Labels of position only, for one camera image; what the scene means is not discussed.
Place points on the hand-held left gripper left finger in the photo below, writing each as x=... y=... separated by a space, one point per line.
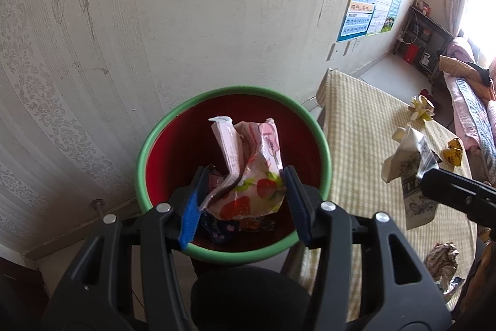
x=190 y=216

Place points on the dark cloth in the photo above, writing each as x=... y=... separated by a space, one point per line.
x=482 y=75

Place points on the blue plaid blanket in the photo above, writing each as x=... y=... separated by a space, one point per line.
x=474 y=114

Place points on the yellow checkered tablecloth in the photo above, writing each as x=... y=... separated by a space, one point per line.
x=364 y=129

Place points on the light blue silver wrapper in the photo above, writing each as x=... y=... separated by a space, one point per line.
x=451 y=284

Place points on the red bin with green rim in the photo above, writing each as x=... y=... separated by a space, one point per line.
x=166 y=145

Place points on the sofa bed with pink cover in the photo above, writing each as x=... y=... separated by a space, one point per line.
x=457 y=102

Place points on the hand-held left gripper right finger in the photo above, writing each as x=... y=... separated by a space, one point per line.
x=298 y=207

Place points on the yellow pillow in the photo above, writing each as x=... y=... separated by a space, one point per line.
x=455 y=65

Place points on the cream wrapper with black print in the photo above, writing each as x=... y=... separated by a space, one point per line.
x=410 y=164

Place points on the red box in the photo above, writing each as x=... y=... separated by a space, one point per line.
x=410 y=52

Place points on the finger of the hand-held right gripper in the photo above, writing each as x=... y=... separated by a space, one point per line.
x=449 y=189

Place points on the pink printed snack wrapper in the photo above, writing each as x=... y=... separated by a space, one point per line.
x=252 y=183

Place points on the metal wall bolt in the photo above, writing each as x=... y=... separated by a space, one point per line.
x=99 y=205

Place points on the red shoe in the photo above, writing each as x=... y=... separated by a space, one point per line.
x=425 y=92

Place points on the dark wooden cabinet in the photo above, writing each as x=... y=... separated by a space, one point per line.
x=15 y=276

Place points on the blue snack wrapper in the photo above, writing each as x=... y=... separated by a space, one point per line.
x=219 y=232

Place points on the crumpled printed paper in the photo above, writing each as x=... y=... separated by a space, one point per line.
x=441 y=261

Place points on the yellow snack wrapper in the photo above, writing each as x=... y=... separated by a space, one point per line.
x=453 y=154

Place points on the pale pink pillow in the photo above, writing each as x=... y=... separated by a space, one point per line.
x=461 y=48

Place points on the yellow white bear wrapper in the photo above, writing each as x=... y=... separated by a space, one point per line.
x=420 y=108

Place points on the white wall socket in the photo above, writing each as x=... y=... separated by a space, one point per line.
x=331 y=52
x=345 y=47
x=353 y=44

